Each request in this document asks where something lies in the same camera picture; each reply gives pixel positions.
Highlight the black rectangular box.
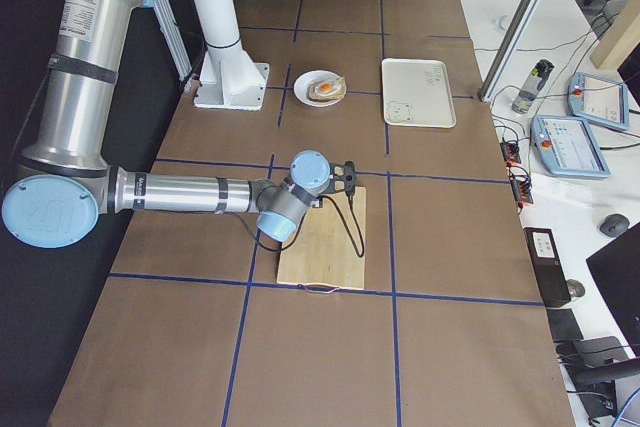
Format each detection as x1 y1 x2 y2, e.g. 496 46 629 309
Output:
524 227 571 308

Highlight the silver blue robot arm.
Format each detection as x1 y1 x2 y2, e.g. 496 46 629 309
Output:
2 0 335 248

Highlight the cream bear tray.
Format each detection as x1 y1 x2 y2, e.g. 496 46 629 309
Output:
381 58 456 129

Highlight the aluminium profile post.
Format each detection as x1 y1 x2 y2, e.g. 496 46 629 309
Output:
478 0 541 102

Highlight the black camera cable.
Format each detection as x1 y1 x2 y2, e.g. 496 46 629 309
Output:
234 186 366 258

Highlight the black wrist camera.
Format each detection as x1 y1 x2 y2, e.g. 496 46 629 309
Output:
328 161 357 198

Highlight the orange black connector far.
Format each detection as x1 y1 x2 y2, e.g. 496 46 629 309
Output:
500 141 521 167

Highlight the grey computer mouse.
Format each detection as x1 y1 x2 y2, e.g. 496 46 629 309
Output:
599 213 630 238

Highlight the near teach pendant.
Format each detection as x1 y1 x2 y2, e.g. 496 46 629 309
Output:
530 115 611 179

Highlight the teach pendant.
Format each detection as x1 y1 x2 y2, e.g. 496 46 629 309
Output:
530 115 611 179
567 72 630 131

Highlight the orange black connector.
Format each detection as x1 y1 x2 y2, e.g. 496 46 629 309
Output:
500 141 521 167
509 174 534 208

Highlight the fried egg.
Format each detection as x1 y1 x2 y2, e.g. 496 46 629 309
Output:
317 83 335 95

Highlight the far teach pendant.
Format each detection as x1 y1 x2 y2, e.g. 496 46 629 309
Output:
567 72 630 131

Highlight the bottom bread slice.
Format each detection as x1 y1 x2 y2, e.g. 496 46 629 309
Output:
307 77 346 101

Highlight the bamboo cutting board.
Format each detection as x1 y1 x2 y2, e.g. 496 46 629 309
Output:
276 186 367 290

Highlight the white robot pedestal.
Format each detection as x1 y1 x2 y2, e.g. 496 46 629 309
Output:
193 0 270 111

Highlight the clear water bottle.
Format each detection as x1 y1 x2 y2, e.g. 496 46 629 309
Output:
511 59 554 114

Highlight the black monitor corner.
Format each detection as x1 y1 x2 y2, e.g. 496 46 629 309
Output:
587 226 639 354

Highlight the orange black connector near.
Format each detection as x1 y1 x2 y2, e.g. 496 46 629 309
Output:
509 174 534 208

